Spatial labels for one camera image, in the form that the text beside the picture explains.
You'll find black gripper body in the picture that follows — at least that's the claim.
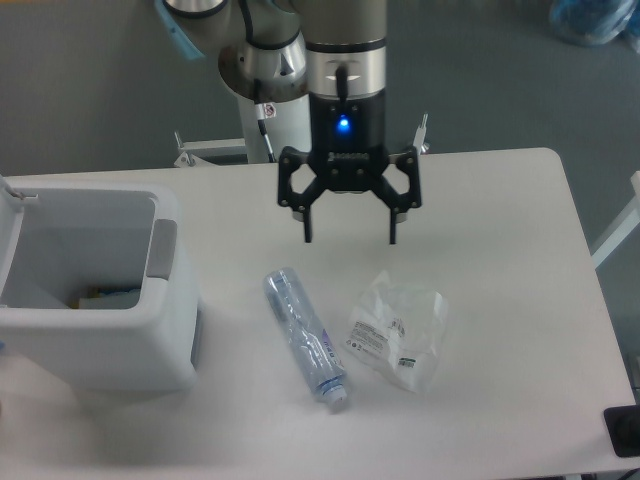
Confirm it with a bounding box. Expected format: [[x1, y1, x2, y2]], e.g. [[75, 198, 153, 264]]
[[308, 91, 388, 193]]

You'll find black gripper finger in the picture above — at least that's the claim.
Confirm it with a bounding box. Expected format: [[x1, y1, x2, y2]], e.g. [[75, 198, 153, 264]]
[[379, 146, 422, 245], [276, 145, 326, 245]]

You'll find clear plastic bag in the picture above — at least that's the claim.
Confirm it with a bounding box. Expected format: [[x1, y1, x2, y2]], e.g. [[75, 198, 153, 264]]
[[342, 271, 449, 394]]

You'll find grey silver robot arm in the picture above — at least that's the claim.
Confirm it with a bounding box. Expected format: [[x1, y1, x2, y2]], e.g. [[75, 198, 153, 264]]
[[156, 1, 422, 225]]

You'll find white open trash can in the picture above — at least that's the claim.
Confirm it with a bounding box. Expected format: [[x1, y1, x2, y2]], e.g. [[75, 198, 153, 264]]
[[1, 179, 200, 391]]

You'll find metal levelling bolt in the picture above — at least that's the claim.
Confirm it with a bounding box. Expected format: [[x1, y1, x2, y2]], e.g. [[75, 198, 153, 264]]
[[412, 112, 430, 155]]

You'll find crushed clear plastic bottle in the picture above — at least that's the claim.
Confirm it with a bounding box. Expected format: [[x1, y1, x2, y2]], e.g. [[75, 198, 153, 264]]
[[263, 267, 348, 412]]

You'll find blue plastic bag bundle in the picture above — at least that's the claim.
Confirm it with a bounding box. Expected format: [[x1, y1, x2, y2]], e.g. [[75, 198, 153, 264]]
[[549, 0, 639, 47]]

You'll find black device at table edge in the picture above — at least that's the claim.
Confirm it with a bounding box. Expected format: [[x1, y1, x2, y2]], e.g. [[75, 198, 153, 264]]
[[603, 405, 639, 458]]

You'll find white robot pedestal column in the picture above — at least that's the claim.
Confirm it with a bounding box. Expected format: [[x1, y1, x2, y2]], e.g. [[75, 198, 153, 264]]
[[237, 95, 311, 164]]

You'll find white frame bar right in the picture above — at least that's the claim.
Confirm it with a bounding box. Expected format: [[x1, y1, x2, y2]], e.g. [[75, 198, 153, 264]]
[[590, 171, 639, 269]]

